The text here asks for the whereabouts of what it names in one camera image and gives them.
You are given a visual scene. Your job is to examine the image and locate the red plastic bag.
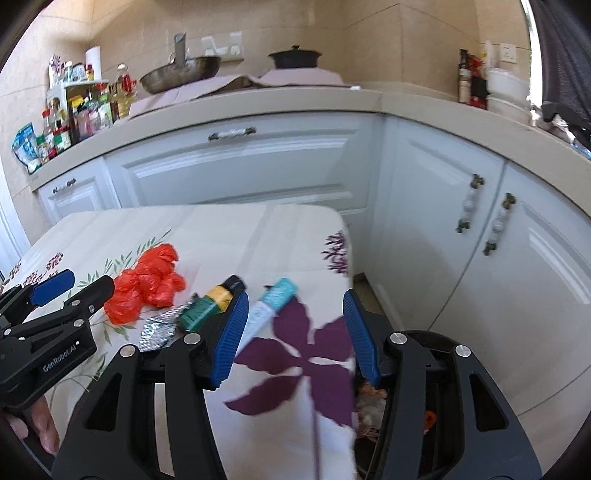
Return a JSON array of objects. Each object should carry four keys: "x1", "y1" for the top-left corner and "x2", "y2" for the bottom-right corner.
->
[{"x1": 103, "y1": 243, "x2": 186, "y2": 326}]

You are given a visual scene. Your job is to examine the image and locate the silver foil blister pack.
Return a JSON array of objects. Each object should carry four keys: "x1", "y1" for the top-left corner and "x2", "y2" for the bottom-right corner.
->
[{"x1": 138, "y1": 303, "x2": 189, "y2": 352}]

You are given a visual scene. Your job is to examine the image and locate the green yellow tube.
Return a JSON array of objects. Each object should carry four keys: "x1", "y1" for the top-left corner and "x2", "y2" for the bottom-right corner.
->
[{"x1": 180, "y1": 275, "x2": 246, "y2": 333}]

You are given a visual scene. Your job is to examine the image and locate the teal white tube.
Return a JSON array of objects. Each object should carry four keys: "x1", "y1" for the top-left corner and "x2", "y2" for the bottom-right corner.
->
[{"x1": 236, "y1": 278, "x2": 297, "y2": 355}]

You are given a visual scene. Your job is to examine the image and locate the orange plastic bag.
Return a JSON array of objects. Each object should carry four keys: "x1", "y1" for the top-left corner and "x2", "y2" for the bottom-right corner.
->
[{"x1": 423, "y1": 410, "x2": 437, "y2": 434}]

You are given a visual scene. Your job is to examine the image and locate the red white twine bundle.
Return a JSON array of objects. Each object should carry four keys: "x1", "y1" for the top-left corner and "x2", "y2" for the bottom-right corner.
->
[{"x1": 356, "y1": 423, "x2": 380, "y2": 443}]

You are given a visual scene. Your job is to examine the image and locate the clear plastic bag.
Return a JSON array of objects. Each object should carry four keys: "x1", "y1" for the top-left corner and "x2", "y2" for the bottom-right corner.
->
[{"x1": 356, "y1": 382, "x2": 388, "y2": 430}]

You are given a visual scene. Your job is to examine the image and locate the black trash bin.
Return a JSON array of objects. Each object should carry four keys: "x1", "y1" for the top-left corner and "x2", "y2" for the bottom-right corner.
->
[{"x1": 352, "y1": 329, "x2": 482, "y2": 480}]

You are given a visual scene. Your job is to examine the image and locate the person's left hand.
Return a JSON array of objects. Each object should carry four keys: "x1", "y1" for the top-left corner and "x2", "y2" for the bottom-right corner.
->
[{"x1": 4, "y1": 396, "x2": 60, "y2": 456}]

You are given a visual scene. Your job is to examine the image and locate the blue snack bag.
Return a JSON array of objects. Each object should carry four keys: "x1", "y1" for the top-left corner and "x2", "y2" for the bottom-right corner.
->
[{"x1": 11, "y1": 123, "x2": 42, "y2": 175}]

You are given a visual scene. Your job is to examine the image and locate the floral tablecloth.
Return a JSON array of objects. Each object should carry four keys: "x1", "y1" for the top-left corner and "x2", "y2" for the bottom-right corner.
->
[{"x1": 1, "y1": 204, "x2": 356, "y2": 479}]

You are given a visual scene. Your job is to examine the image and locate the white spice rack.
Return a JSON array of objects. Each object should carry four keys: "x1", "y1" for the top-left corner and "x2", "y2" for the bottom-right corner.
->
[{"x1": 46, "y1": 81, "x2": 113, "y2": 144}]

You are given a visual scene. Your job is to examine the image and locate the cooking oil bottle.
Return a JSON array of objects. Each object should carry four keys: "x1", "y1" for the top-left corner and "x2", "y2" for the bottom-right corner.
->
[{"x1": 114, "y1": 63, "x2": 136, "y2": 119}]

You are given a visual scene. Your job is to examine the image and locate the paper towel roll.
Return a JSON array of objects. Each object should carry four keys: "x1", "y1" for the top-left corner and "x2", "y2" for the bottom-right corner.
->
[{"x1": 85, "y1": 46, "x2": 102, "y2": 80}]

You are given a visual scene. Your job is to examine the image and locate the steel wok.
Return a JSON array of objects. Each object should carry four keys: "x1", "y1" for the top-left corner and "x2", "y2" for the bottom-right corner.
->
[{"x1": 139, "y1": 33, "x2": 221, "y2": 95}]

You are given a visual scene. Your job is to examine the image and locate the pink stove cover cloth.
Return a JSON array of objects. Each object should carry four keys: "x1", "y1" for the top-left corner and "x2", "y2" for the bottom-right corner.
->
[{"x1": 128, "y1": 68, "x2": 349, "y2": 119}]

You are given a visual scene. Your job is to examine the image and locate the black casserole pot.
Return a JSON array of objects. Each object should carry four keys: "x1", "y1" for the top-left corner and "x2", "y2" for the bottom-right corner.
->
[{"x1": 269, "y1": 45, "x2": 322, "y2": 69}]

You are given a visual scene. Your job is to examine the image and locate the white stacked bowls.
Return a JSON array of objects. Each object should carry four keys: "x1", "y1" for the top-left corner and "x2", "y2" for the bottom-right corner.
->
[{"x1": 486, "y1": 68, "x2": 531, "y2": 124}]

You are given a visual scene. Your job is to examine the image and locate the dark sauce bottle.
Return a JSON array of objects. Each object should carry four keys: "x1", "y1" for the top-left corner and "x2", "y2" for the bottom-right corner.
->
[{"x1": 458, "y1": 49, "x2": 472, "y2": 104}]

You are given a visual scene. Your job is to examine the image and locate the dark curtain cloth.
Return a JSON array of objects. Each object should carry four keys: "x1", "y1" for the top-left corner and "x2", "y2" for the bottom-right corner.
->
[{"x1": 530, "y1": 0, "x2": 590, "y2": 148}]

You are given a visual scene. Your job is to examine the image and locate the small drawer handle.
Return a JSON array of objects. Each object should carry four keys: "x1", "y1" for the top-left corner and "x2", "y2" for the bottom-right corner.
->
[{"x1": 52, "y1": 178, "x2": 76, "y2": 195}]

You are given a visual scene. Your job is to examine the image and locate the left cabinet door handle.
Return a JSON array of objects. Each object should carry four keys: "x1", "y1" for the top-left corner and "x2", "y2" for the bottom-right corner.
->
[{"x1": 456, "y1": 174, "x2": 485, "y2": 234}]

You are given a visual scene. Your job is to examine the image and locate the cabinet door handle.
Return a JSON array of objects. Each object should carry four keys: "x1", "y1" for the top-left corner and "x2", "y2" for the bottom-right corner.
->
[
  {"x1": 456, "y1": 174, "x2": 485, "y2": 234},
  {"x1": 483, "y1": 192, "x2": 517, "y2": 256}
]

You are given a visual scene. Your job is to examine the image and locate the right cabinet door handle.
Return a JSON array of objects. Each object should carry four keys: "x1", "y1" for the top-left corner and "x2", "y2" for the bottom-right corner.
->
[{"x1": 483, "y1": 192, "x2": 517, "y2": 256}]

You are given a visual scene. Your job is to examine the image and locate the white wall hook rack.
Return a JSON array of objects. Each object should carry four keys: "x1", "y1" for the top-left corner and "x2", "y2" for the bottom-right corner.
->
[{"x1": 201, "y1": 31, "x2": 245, "y2": 62}]

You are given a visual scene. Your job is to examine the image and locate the wall power socket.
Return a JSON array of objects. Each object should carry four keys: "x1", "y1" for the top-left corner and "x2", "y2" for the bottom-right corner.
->
[{"x1": 499, "y1": 43, "x2": 517, "y2": 64}]

